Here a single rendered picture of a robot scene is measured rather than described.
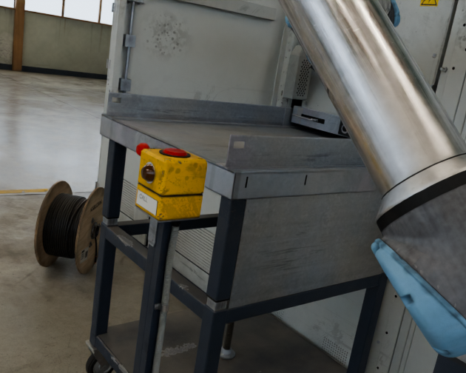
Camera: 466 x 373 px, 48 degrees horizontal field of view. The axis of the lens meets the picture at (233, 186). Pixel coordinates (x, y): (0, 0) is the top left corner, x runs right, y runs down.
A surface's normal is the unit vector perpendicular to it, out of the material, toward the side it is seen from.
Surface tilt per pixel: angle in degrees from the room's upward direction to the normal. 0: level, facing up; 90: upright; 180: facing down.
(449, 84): 90
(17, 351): 0
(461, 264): 67
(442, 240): 79
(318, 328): 90
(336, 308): 90
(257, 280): 90
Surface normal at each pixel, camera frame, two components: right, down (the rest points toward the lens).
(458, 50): -0.78, 0.04
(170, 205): 0.61, 0.29
